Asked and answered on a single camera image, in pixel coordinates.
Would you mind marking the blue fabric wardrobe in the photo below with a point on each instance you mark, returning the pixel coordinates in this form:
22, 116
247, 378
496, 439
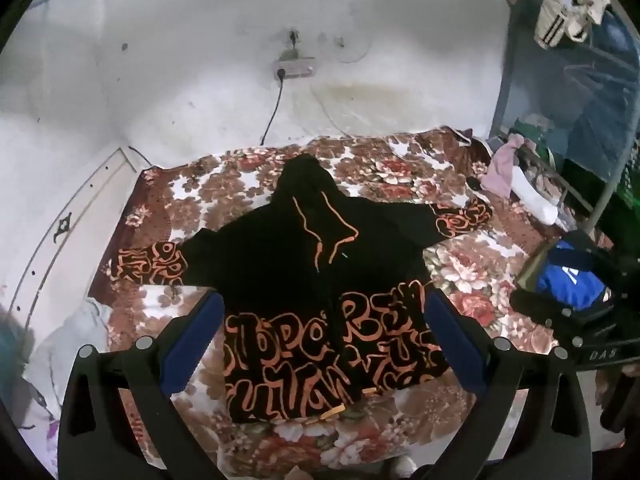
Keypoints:
578, 103

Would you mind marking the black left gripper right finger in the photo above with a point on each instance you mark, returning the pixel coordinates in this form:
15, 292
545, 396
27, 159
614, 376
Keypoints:
529, 419

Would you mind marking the beige striped hanging garment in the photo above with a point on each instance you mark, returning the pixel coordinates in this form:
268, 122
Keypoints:
568, 19

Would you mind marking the white garment pile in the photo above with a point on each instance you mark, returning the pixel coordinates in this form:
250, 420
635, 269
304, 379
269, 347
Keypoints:
540, 208

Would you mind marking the black orange graffiti hoodie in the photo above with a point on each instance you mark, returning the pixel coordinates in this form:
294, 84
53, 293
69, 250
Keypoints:
324, 294

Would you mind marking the pink garment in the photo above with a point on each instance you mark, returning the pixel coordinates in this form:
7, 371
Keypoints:
499, 175

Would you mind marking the white bed headboard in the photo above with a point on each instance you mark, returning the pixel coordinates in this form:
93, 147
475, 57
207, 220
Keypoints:
86, 219

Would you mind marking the grey white cloth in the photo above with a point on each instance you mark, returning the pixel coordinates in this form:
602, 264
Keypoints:
48, 369

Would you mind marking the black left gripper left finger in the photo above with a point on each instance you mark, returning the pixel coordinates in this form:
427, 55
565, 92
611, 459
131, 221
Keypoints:
96, 441

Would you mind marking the white wall power socket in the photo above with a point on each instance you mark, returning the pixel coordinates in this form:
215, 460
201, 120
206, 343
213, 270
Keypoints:
294, 69

